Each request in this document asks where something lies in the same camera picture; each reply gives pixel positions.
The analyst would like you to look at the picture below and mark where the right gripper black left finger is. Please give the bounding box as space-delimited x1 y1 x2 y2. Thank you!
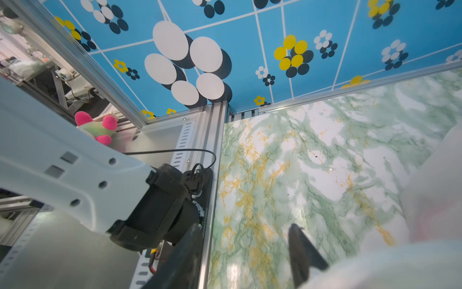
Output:
142 224 203 289

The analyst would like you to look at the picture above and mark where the white plastic bag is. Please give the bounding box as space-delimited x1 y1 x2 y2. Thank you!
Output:
299 125 462 289

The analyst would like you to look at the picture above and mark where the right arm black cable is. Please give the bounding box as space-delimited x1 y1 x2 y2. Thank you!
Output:
122 147 217 196

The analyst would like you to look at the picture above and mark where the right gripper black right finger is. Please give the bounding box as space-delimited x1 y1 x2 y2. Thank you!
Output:
288 223 329 289

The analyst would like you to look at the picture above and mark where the pink green plush toy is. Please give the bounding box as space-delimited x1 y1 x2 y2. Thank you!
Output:
75 112 119 146

